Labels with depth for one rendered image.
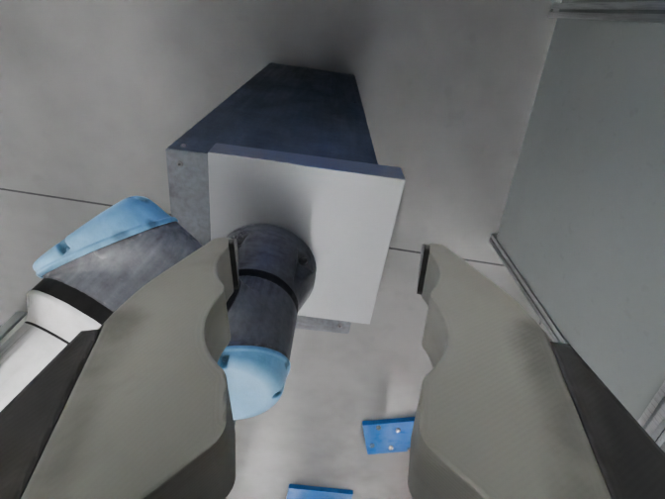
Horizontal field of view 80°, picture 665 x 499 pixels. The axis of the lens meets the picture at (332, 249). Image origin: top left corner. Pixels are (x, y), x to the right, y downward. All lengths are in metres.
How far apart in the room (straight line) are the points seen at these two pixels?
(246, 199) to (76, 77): 1.32
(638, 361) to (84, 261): 1.09
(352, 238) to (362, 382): 1.85
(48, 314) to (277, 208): 0.29
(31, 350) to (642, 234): 1.11
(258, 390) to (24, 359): 0.20
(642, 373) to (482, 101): 1.01
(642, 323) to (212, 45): 1.49
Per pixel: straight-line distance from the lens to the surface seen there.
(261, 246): 0.53
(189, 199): 0.62
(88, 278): 0.39
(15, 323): 2.48
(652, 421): 1.15
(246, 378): 0.42
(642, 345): 1.15
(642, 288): 1.14
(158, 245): 0.40
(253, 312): 0.43
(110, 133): 1.81
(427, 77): 1.58
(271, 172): 0.53
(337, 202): 0.54
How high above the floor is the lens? 1.53
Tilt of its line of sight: 59 degrees down
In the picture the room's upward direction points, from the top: 179 degrees counter-clockwise
